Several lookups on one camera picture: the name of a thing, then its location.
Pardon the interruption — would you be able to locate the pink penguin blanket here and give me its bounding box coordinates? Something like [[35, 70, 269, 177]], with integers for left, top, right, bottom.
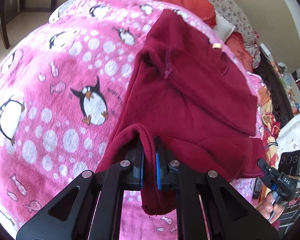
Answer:
[[0, 0, 268, 240]]

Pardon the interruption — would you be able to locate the dark red fleece sweater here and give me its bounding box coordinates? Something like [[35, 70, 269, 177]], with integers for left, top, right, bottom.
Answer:
[[98, 9, 265, 215]]

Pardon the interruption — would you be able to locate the small red heart cushion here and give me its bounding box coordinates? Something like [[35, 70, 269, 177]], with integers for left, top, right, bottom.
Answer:
[[225, 31, 253, 72]]

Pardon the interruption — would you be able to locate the white pillow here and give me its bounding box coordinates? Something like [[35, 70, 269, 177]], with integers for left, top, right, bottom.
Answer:
[[213, 12, 236, 42]]

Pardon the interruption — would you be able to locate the floral pillow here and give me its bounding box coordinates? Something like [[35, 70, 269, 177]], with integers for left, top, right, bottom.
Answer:
[[208, 0, 261, 69]]

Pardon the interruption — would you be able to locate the person's right hand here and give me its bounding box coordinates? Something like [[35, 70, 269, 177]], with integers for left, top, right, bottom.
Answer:
[[256, 192, 284, 224]]

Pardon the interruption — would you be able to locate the orange red patterned blanket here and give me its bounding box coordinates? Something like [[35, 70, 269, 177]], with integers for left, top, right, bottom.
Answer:
[[257, 84, 281, 167]]

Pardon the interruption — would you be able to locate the dark carved wooden headboard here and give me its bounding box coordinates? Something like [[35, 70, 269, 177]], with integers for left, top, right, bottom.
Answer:
[[254, 52, 294, 128]]

